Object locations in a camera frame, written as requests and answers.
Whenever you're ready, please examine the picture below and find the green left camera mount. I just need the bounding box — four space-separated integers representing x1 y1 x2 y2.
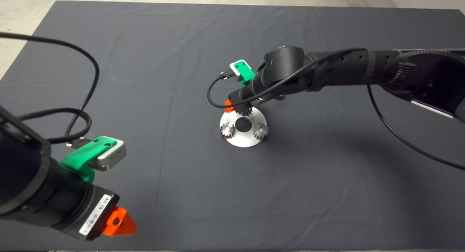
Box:
61 136 117 183

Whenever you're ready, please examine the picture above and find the green right camera mount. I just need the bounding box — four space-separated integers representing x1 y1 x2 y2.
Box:
233 61 256 87

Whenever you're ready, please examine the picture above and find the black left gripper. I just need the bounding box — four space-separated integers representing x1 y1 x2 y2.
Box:
53 182 138 241

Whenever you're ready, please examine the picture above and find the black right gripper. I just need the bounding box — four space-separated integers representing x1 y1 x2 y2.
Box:
224 85 263 113

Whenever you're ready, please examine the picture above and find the silver right camera box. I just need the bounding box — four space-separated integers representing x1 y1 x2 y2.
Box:
229 59 244 77

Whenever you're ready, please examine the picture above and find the braided black left cable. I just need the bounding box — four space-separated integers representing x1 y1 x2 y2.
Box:
18 107 92 149

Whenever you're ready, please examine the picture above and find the silver camera box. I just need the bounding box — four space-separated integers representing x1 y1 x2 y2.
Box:
229 59 244 77
88 140 127 171

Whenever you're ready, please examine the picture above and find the round metal plate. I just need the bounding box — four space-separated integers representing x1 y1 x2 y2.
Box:
220 106 268 148

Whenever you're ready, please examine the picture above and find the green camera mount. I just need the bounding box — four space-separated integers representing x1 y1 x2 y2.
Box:
233 61 256 87
61 136 117 183

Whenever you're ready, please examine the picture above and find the dark grey table cloth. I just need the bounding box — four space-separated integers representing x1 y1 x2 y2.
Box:
0 0 465 252

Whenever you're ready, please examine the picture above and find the silver left camera box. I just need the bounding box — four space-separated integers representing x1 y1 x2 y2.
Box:
88 140 127 171

